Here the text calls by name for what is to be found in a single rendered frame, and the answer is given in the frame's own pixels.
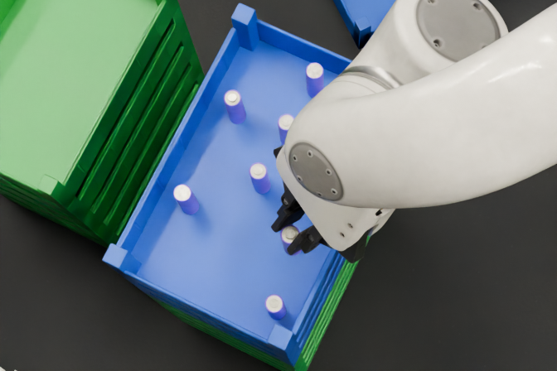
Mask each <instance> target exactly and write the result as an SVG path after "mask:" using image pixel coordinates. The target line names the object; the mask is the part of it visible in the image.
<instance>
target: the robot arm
mask: <svg viewBox="0 0 557 371"><path fill-rule="evenodd" d="M274 156H275V158H276V167H277V169H278V173H279V174H280V176H281V177H282V180H283V188H284V193H283V195H282V196H281V202H282V206H281V207H280V208H279V210H278V211H277V215H278V218H277V219H276V220H275V221H274V223H273V224H272V226H271V229H272V230H273V231H274V232H275V233H277V232H278V231H280V230H281V229H282V228H283V227H284V226H286V225H288V224H293V223H295V222H297V221H299V220H300V219H301V218H302V217H303V215H304V214H305V213H306V215H307V216H308V218H309V219H310V220H311V221H312V223H313V225H312V226H310V227H309V228H307V229H305V230H303V231H302V232H300V233H299V234H298V235H297V237H296V238H295V239H294V241H292V242H291V244H290V245H289V246H288V248H287V251H288V253H289V255H293V254H294V253H296V252H298V251H300V250H301V249H302V251H303V252H304V253H305V254H306V253H309V252H310V251H312V250H313V249H315V248H316V247H317V246H318V245H319V244H323V245H325V246H327V247H329V248H331V249H336V250H338V252H339V254H341V255H342V256H343V257H344V258H345V259H346V260H347V261H348V262H349V263H355V262H357V261H358V260H360V259H362V258H363V257H364V253H365V249H366V240H367V236H371V235H372V234H374V233H375V232H377V231H378V230H379V229H380V228H381V227H382V226H383V225H384V224H385V222H386V221H387V220H388V218H389V217H390V216H391V215H392V213H393V212H394V210H395V209H403V208H419V207H429V206H438V205H447V204H452V203H457V202H461V201H465V200H470V199H473V198H477V197H479V196H483V195H487V194H490V193H492V192H494V191H497V190H501V189H503V188H506V187H508V186H511V185H514V184H515V183H517V182H519V181H523V180H524V179H526V178H528V177H531V176H533V175H535V174H537V173H539V172H541V171H543V170H545V169H547V168H549V167H551V166H553V165H555V164H557V3H555V4H554V5H552V6H550V7H548V8H546V9H545V10H544V11H543V12H541V13H539V14H538V15H536V16H535V17H533V18H531V19H530V20H529V21H527V22H525V23H524V24H522V25H521V26H519V27H517V28H516V29H515V30H513V31H511V32H508V30H507V28H506V24H505V22H504V21H503V19H502V17H501V15H500V14H499V12H498V11H497V10H496V9H495V8H494V7H493V5H492V4H491V3H490V2H489V1H488V0H396V1H395V3H394V4H393V6H392V7H391V9H390V10H389V11H388V12H387V14H386V15H385V17H384V19H383V20H382V22H381V23H380V25H379V26H378V27H377V29H376V30H375V32H374V34H373V35H372V37H371V38H370V40H368V42H367V43H366V45H365V46H364V48H363V49H362V50H361V52H360V53H359V55H358V56H357V57H356V58H355V59H354V60H353V61H352V62H351V63H350V64H349V65H348V66H347V67H346V68H345V69H344V70H343V71H342V72H341V73H340V74H339V75H338V76H337V77H336V78H335V79H334V80H333V81H332V82H331V83H330V84H329V85H328V86H326V87H325V88H324V89H323V90H321V91H320V92H319V93H318V94H317V95H316V96H315V97H314V98H312V99H311V100H310V101H309V102H308V103H307V104H306V105H305V106H304V107H303V109H302V110H301V111H300V112H299V113H298V115H297V116H296V118H295V119H294V120H293V122H292V124H291V125H290V127H289V129H288V132H287V135H286V138H285V143H284V144H283V145H282V146H280V147H277V148H275V149H274Z"/></svg>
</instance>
